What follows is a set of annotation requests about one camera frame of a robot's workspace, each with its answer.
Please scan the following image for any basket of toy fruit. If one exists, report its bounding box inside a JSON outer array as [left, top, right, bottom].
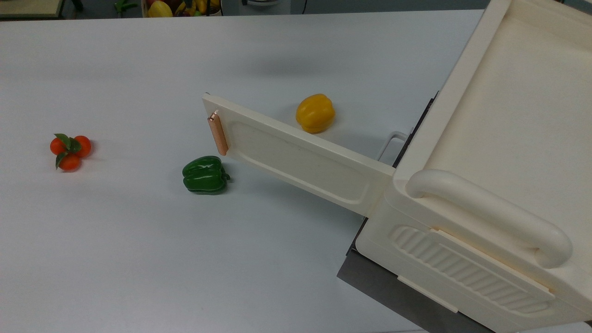
[[141, 0, 222, 18]]

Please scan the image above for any yellow bell pepper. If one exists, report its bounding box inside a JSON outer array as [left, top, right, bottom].
[[296, 93, 336, 134]]

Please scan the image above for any wooden board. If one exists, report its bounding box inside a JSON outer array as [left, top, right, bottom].
[[0, 0, 65, 19]]

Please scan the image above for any white drawer handle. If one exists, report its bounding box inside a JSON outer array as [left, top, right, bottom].
[[376, 131, 410, 162]]

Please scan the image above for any cream cabinet door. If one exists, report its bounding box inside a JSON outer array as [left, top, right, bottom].
[[202, 93, 396, 217]]

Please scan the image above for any green bell pepper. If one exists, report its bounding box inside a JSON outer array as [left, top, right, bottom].
[[182, 156, 231, 195]]

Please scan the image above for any cream cabinet carry handle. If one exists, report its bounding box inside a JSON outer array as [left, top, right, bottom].
[[406, 169, 573, 269]]

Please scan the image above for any tangerine cluster with leaves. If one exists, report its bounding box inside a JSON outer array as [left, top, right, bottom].
[[50, 133, 92, 172]]

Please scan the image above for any copper door handle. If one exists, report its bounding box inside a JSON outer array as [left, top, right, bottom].
[[207, 111, 229, 156]]

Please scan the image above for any cream plastic cabinet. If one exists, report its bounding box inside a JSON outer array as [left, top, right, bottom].
[[356, 0, 592, 333]]

